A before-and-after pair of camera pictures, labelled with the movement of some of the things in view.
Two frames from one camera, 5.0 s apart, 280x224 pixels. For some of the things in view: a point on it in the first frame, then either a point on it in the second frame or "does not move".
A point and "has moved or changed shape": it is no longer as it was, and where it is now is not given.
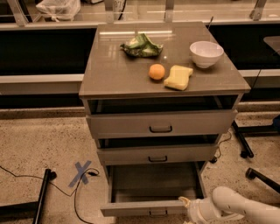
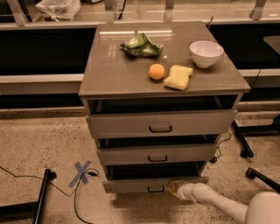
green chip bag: (140, 46) does not move
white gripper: (193, 208) -> (184, 191)
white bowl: (206, 53) does not move
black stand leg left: (28, 211) does not move
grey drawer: (152, 188) has moved or changed shape
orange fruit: (157, 71) does not move
